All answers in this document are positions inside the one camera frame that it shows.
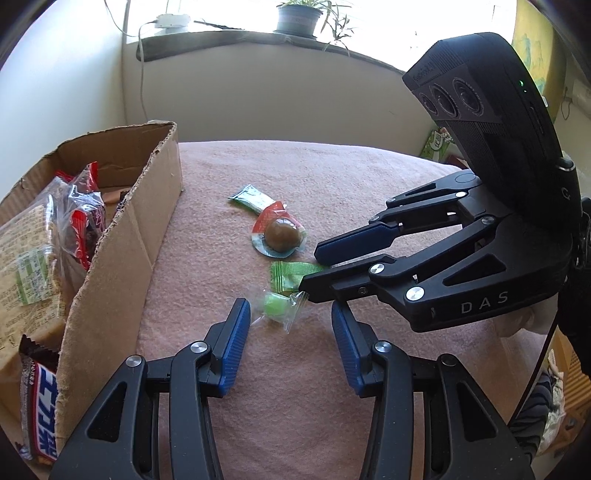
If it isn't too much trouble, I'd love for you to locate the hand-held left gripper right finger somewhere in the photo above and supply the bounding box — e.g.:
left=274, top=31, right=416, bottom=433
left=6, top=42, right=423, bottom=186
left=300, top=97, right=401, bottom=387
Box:
left=331, top=302, right=536, bottom=480

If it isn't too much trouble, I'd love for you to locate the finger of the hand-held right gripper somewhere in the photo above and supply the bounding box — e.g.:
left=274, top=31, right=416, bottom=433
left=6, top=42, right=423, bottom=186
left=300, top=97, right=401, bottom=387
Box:
left=314, top=171, right=484, bottom=267
left=298, top=213, right=498, bottom=308

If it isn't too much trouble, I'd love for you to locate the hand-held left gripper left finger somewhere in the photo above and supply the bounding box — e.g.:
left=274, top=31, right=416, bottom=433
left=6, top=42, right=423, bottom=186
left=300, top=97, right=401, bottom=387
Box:
left=48, top=298, right=252, bottom=480

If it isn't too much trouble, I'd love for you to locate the green candy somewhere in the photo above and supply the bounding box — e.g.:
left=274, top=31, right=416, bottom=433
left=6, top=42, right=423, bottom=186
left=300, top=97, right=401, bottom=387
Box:
left=256, top=290, right=308, bottom=333

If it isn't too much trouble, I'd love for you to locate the cardboard box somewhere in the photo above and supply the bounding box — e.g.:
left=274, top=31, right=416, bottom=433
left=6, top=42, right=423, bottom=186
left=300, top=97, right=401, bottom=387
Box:
left=0, top=121, right=184, bottom=462

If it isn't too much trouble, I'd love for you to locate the red snack packet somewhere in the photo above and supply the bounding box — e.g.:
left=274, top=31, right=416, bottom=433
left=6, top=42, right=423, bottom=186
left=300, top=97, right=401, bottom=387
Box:
left=55, top=161, right=108, bottom=271

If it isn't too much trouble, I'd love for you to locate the brown chocolate bar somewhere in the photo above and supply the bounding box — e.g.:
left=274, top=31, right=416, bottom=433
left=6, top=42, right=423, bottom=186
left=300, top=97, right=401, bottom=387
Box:
left=18, top=335, right=63, bottom=467

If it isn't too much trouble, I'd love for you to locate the square green candy wrapper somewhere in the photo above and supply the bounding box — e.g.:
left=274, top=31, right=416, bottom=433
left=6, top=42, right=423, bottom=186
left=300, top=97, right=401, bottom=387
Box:
left=270, top=260, right=324, bottom=294

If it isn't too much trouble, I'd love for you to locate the pink blanket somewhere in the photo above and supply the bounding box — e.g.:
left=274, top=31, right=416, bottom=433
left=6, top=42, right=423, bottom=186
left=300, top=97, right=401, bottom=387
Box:
left=134, top=138, right=561, bottom=480

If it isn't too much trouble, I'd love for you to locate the green tissue box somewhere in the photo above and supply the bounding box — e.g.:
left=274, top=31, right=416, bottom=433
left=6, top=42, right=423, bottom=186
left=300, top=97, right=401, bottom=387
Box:
left=421, top=129, right=455, bottom=162

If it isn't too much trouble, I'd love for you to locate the long green candy packet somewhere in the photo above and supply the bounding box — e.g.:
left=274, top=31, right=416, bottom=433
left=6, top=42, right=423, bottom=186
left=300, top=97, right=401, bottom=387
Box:
left=228, top=184, right=275, bottom=214

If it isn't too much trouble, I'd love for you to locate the striped grey cloth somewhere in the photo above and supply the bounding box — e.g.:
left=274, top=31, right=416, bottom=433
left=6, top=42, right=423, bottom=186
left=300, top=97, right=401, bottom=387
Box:
left=510, top=369, right=555, bottom=457

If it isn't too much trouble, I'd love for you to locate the clear cracker packet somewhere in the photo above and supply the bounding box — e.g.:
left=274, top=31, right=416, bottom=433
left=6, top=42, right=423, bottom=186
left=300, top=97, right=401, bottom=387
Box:
left=0, top=178, right=86, bottom=416

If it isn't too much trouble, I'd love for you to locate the potted green plant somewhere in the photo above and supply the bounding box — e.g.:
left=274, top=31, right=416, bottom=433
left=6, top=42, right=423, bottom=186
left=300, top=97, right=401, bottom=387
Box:
left=276, top=0, right=356, bottom=51

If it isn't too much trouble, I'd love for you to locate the grey stone window sill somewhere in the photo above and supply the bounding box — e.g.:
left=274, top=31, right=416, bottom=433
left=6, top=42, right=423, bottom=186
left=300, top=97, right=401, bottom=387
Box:
left=139, top=30, right=407, bottom=75

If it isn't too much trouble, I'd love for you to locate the white framed window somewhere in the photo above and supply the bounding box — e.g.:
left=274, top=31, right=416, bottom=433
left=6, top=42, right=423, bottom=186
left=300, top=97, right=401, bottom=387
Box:
left=106, top=0, right=518, bottom=47

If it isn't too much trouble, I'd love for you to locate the white power adapter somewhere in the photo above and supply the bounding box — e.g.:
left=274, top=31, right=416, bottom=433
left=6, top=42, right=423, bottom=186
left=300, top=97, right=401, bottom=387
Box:
left=154, top=14, right=191, bottom=32

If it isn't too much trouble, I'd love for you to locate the white cabinet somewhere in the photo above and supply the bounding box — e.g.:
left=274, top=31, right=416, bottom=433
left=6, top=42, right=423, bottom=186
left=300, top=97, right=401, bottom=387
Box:
left=0, top=0, right=127, bottom=153

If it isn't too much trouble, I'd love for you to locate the yellow green wall poster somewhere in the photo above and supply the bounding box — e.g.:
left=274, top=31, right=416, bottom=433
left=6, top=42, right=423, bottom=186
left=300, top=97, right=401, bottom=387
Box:
left=512, top=0, right=555, bottom=97

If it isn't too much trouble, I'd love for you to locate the black cable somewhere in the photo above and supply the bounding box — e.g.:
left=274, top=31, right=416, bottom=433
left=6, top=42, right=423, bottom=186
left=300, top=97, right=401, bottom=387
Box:
left=517, top=295, right=565, bottom=430

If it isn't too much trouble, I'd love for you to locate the white cable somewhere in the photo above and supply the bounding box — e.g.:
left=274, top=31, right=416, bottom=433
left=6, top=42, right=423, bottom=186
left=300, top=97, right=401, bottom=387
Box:
left=104, top=0, right=160, bottom=121

